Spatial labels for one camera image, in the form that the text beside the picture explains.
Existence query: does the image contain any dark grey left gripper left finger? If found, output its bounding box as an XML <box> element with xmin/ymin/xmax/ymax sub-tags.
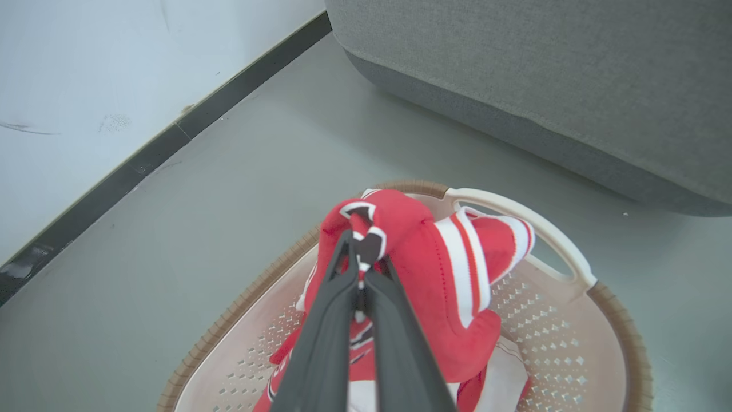
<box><xmin>270</xmin><ymin>228</ymin><xmax>360</xmax><ymax>412</ymax></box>

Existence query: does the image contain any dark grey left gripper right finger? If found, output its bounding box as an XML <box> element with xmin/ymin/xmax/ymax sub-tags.
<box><xmin>364</xmin><ymin>255</ymin><xmax>458</xmax><ymax>412</ymax></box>

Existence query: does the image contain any red white striped jersey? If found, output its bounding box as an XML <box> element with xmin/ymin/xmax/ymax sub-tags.
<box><xmin>253</xmin><ymin>189</ymin><xmax>536</xmax><ymax>412</ymax></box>

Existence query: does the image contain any beige laundry basket brown rim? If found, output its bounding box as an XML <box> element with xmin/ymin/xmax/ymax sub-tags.
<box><xmin>157</xmin><ymin>180</ymin><xmax>654</xmax><ymax>412</ymax></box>

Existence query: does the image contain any white cloth with red stitching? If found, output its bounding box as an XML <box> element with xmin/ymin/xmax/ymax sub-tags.
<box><xmin>446</xmin><ymin>336</ymin><xmax>530</xmax><ymax>412</ymax></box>

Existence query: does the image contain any black skirting board strip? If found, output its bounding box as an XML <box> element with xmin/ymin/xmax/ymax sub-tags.
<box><xmin>0</xmin><ymin>10</ymin><xmax>333</xmax><ymax>307</ymax></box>

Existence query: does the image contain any grey fabric sofa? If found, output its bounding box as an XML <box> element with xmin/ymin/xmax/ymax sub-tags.
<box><xmin>325</xmin><ymin>0</ymin><xmax>732</xmax><ymax>217</ymax></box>

